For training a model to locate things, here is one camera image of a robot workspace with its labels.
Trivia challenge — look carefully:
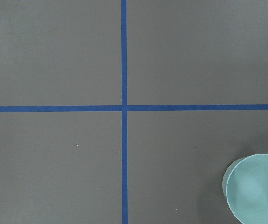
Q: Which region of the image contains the mint green ceramic bowl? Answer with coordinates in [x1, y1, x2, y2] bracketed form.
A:
[222, 154, 268, 224]

